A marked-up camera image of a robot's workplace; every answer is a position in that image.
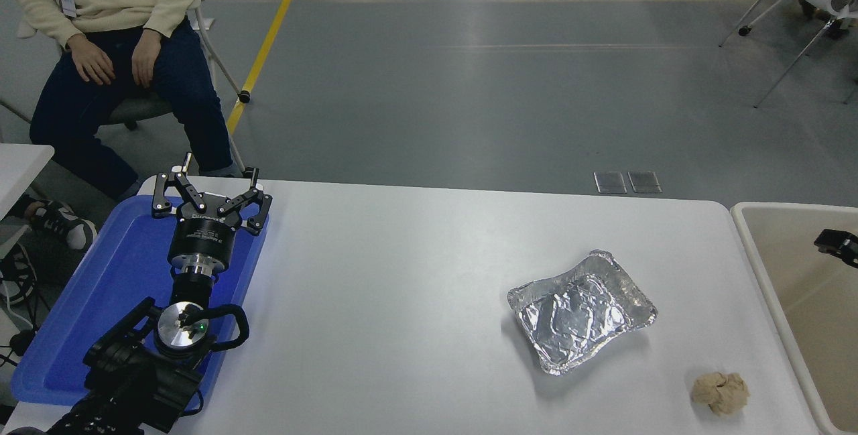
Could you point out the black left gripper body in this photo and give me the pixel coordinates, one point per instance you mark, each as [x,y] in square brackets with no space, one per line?
[200,234]

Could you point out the person's left hand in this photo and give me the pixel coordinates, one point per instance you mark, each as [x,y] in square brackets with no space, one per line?
[146,56]

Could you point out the person's right hand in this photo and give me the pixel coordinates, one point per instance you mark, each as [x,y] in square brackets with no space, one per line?
[92,63]

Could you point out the grey wheeled office chair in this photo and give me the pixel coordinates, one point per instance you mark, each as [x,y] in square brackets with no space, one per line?
[134,110]

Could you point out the large pale bin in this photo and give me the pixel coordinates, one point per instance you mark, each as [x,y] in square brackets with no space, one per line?
[804,328]

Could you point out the blue plastic tray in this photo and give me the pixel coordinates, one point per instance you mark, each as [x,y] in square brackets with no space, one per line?
[100,287]

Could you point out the black and white sneaker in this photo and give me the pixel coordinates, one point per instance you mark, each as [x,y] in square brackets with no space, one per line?
[17,281]
[67,228]

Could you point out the small white side table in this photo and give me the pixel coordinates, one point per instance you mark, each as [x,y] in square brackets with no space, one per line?
[20,167]

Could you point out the grey metal caster leg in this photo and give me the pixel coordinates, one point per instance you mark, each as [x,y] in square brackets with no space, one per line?
[15,110]

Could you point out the crumpled tan paper ball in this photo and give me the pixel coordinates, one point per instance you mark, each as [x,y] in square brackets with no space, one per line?
[720,391]

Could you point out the metal floor outlet plate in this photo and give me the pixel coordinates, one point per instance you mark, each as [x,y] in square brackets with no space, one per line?
[610,183]
[645,182]

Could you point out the crumpled foil tray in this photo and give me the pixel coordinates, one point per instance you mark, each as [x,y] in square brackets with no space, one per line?
[576,321]

